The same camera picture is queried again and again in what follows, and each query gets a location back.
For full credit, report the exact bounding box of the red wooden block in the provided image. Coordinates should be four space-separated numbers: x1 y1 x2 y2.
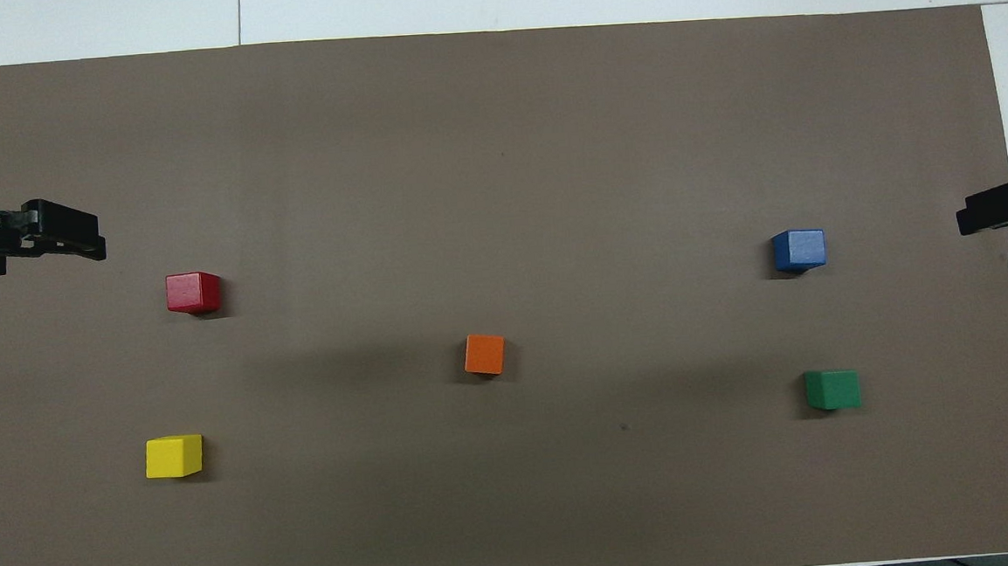
165 271 223 318

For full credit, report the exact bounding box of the blue wooden block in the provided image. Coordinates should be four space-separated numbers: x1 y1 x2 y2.
770 227 828 274

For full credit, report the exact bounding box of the green wooden block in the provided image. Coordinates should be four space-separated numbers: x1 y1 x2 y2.
804 368 863 412

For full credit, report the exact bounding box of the yellow wooden block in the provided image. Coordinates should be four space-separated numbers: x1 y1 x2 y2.
143 433 206 480

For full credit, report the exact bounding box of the orange wooden block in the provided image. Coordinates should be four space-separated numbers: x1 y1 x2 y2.
463 332 507 378

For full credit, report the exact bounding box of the brown table mat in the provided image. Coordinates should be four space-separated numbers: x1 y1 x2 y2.
0 0 1008 566

